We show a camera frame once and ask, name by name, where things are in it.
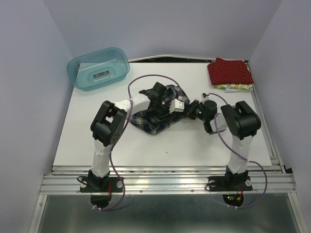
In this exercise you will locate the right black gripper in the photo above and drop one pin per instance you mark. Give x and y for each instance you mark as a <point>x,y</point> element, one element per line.
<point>191,107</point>

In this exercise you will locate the aluminium rail frame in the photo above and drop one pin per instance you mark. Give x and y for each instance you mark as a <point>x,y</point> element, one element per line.
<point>169,199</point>

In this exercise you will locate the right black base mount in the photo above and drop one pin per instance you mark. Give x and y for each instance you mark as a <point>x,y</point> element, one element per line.
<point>229,182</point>

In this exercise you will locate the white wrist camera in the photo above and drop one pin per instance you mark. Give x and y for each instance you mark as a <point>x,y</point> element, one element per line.
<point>176,106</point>
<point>205,97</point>

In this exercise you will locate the teal plastic bin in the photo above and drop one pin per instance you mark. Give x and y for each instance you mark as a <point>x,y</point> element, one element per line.
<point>98,69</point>

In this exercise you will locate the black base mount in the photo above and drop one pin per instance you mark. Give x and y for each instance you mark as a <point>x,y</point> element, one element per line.
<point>108,185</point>
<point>229,182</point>

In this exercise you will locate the navy plaid skirt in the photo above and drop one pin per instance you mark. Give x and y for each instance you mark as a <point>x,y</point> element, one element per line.
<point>155,126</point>

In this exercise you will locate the lemon print folded skirt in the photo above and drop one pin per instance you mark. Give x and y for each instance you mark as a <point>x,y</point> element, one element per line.
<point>234,86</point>

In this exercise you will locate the red polka dot folded skirt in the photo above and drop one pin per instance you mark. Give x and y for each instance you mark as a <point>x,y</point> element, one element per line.
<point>229,72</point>

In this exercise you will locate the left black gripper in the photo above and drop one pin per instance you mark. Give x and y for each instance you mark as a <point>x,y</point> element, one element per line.
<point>165,114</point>

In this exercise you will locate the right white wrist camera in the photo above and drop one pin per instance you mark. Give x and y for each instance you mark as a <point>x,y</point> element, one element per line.
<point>205,97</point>

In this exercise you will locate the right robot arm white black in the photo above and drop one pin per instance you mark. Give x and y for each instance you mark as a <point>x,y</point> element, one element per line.
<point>242,122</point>

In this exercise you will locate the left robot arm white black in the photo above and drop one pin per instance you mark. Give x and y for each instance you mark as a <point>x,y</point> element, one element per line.
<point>107,128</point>

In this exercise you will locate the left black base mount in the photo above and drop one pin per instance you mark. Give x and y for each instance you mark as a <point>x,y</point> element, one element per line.
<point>108,185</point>

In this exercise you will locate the white folded cloth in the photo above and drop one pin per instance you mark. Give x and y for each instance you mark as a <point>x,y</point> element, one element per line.
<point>230,90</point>

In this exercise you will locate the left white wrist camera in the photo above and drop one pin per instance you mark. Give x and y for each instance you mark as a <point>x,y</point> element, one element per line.
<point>176,106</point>

